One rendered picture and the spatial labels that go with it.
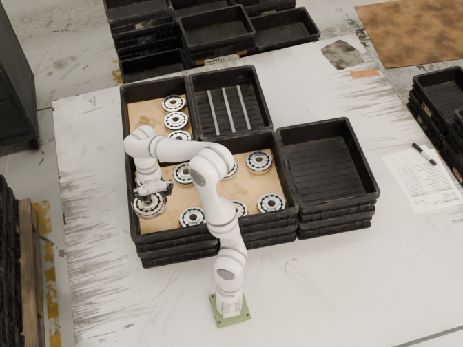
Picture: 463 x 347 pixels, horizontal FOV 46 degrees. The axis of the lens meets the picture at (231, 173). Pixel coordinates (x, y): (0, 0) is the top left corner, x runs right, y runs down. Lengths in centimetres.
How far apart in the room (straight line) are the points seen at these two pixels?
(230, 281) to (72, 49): 288
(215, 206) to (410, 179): 111
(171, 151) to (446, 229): 119
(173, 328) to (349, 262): 69
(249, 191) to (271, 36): 160
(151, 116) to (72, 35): 210
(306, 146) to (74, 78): 219
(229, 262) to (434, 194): 100
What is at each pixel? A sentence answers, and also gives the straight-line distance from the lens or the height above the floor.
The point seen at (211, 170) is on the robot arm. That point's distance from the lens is 137.
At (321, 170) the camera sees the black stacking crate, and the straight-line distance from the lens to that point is 217.
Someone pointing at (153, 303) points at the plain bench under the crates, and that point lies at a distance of 204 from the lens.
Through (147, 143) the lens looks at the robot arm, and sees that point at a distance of 157.
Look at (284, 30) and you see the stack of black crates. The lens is 355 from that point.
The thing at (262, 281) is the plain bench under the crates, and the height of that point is 70.
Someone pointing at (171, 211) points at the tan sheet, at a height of 83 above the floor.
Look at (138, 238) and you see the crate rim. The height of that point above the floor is 93.
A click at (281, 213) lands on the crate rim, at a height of 93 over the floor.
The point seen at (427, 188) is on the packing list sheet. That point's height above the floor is 70.
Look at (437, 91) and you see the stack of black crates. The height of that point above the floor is 27.
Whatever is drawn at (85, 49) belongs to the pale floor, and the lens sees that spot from 424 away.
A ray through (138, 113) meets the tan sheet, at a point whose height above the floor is 83.
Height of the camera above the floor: 251
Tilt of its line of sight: 52 degrees down
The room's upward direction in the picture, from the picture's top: 5 degrees counter-clockwise
